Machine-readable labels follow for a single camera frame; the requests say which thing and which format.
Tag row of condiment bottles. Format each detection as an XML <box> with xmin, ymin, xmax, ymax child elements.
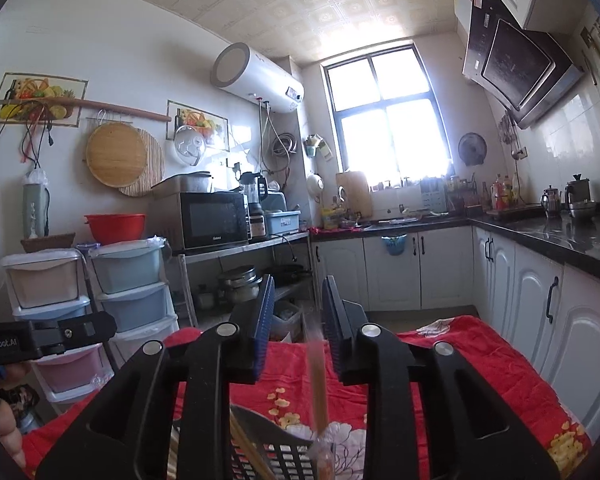
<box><xmin>480</xmin><ymin>172</ymin><xmax>524</xmax><ymax>211</ymax></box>

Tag red plastic basin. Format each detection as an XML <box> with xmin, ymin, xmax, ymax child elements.
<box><xmin>84</xmin><ymin>213</ymin><xmax>147</xmax><ymax>246</ymax></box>

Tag clear chopstick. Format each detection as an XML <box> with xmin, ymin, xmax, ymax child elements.
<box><xmin>310</xmin><ymin>435</ymin><xmax>337</xmax><ymax>480</ymax></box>

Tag kitchen window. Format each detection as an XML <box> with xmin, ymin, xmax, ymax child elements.
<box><xmin>321</xmin><ymin>42</ymin><xmax>454</xmax><ymax>194</ymax></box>

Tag black microwave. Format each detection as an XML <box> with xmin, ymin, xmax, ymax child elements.
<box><xmin>152</xmin><ymin>191</ymin><xmax>253</xmax><ymax>256</ymax></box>

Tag red floral blanket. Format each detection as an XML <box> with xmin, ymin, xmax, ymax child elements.
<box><xmin>22</xmin><ymin>315</ymin><xmax>594</xmax><ymax>480</ymax></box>

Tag glass blender jug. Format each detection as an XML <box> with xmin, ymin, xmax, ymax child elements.
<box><xmin>239</xmin><ymin>171</ymin><xmax>270</xmax><ymax>207</ymax></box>

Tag coiled grey hoses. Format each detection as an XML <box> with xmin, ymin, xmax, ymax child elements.
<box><xmin>267</xmin><ymin>132</ymin><xmax>299</xmax><ymax>159</ymax></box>

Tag white water heater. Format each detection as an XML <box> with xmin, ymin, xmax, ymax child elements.
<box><xmin>211</xmin><ymin>41</ymin><xmax>306</xmax><ymax>114</ymax></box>

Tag blurred wooden chopstick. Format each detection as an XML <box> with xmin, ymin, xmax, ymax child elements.
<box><xmin>302</xmin><ymin>310</ymin><xmax>332</xmax><ymax>441</ymax></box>

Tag white kitchen cabinets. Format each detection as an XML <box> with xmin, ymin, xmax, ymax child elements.
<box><xmin>310</xmin><ymin>225</ymin><xmax>600</xmax><ymax>442</ymax></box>

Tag person's left hand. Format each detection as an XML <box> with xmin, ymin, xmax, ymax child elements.
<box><xmin>0</xmin><ymin>400</ymin><xmax>27</xmax><ymax>468</ymax></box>

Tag black countertop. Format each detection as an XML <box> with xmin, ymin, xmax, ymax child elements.
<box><xmin>310</xmin><ymin>204</ymin><xmax>600</xmax><ymax>267</ymax></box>

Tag woven basket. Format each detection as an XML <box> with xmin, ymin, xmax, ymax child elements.
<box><xmin>20</xmin><ymin>232</ymin><xmax>77</xmax><ymax>254</ymax></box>

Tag small steel kettle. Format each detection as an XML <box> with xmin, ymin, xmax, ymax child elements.
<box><xmin>540</xmin><ymin>185</ymin><xmax>564</xmax><ymax>219</ymax></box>

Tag long wooden rolling pin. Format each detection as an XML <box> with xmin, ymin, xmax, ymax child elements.
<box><xmin>0</xmin><ymin>96</ymin><xmax>173</xmax><ymax>124</ymax></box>

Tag glass pot lid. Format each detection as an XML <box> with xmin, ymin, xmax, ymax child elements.
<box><xmin>174</xmin><ymin>122</ymin><xmax>216</xmax><ymax>167</ymax></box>

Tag green wall holder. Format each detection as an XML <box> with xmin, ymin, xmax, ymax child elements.
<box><xmin>305</xmin><ymin>134</ymin><xmax>334</xmax><ymax>161</ymax></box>

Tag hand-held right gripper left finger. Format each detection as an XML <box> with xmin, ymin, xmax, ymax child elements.
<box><xmin>35</xmin><ymin>275</ymin><xmax>277</xmax><ymax>480</ymax></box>

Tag wooden cutting board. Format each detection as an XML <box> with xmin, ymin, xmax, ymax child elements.
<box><xmin>336</xmin><ymin>170</ymin><xmax>374</xmax><ymax>219</ymax></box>

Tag round woven mat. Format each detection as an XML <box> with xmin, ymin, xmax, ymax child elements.
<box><xmin>117</xmin><ymin>127</ymin><xmax>166</xmax><ymax>198</ymax></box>

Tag metal shelf rack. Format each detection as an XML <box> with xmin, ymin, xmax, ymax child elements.
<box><xmin>172</xmin><ymin>230</ymin><xmax>317</xmax><ymax>332</ymax></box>

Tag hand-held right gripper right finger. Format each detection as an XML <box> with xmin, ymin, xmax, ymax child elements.
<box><xmin>321</xmin><ymin>275</ymin><xmax>561</xmax><ymax>480</ymax></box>

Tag grey-blue drawer tower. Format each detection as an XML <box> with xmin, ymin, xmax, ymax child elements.
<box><xmin>87</xmin><ymin>237</ymin><xmax>179</xmax><ymax>356</ymax></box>

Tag black range hood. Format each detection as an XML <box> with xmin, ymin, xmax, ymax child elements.
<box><xmin>461</xmin><ymin>0</ymin><xmax>587</xmax><ymax>131</ymax></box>

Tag grey storage organizer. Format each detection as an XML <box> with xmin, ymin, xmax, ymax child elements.
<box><xmin>420</xmin><ymin>177</ymin><xmax>449</xmax><ymax>214</ymax></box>

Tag blue hanging bin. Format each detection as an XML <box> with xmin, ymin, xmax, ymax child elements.
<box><xmin>381</xmin><ymin>234</ymin><xmax>409</xmax><ymax>259</ymax></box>

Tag stacked steel pots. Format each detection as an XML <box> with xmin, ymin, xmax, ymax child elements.
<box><xmin>217</xmin><ymin>265</ymin><xmax>264</xmax><ymax>304</ymax></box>

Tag hanging kitchen utensils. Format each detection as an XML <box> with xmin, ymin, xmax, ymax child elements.
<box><xmin>497</xmin><ymin>112</ymin><xmax>526</xmax><ymax>161</ymax></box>

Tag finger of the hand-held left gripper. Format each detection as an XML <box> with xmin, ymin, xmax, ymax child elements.
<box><xmin>60</xmin><ymin>311</ymin><xmax>118</xmax><ymax>353</ymax></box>

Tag round bamboo board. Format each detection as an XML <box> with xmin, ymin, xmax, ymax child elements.
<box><xmin>85</xmin><ymin>122</ymin><xmax>149</xmax><ymax>189</ymax></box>

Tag white drawer tower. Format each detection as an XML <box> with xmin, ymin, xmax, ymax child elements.
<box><xmin>0</xmin><ymin>247</ymin><xmax>117</xmax><ymax>406</ymax></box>

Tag steamer pot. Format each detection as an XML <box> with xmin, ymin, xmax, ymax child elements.
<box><xmin>151</xmin><ymin>171</ymin><xmax>215</xmax><ymax>196</ymax></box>

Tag dark green utensil basket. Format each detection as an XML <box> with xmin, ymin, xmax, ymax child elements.
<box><xmin>170</xmin><ymin>405</ymin><xmax>339</xmax><ymax>480</ymax></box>

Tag grey-green bottle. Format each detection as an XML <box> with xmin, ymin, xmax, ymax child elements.
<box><xmin>22</xmin><ymin>170</ymin><xmax>49</xmax><ymax>239</ymax></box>

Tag black frying pan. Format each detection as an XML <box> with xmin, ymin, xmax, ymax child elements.
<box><xmin>270</xmin><ymin>262</ymin><xmax>314</xmax><ymax>284</ymax></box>

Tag small black fan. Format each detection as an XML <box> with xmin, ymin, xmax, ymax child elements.
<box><xmin>457</xmin><ymin>132</ymin><xmax>489</xmax><ymax>167</ymax></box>

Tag black hanging cables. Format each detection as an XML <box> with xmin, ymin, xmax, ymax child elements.
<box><xmin>17</xmin><ymin>105</ymin><xmax>56</xmax><ymax>171</ymax></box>

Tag grey plastic tub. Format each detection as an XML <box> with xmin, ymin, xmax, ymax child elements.
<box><xmin>262</xmin><ymin>210</ymin><xmax>302</xmax><ymax>236</ymax></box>

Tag small fruit wall poster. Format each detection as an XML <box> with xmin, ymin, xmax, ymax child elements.
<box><xmin>166</xmin><ymin>100</ymin><xmax>230</xmax><ymax>152</ymax></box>

